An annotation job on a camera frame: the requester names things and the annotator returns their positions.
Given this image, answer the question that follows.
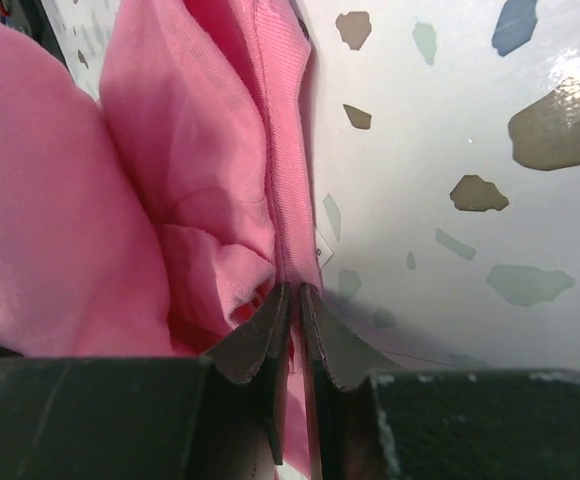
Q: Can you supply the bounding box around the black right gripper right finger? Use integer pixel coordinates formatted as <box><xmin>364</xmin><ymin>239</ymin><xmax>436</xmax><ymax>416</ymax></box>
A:
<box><xmin>299</xmin><ymin>283</ymin><xmax>405</xmax><ymax>479</ymax></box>

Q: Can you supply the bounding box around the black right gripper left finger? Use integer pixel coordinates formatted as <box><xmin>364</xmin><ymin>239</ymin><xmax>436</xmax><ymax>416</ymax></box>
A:
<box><xmin>203</xmin><ymin>283</ymin><xmax>291</xmax><ymax>465</ymax></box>

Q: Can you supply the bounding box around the pink t shirt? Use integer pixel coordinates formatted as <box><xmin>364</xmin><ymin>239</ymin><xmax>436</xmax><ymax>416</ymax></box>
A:
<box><xmin>0</xmin><ymin>1</ymin><xmax>321</xmax><ymax>479</ymax></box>

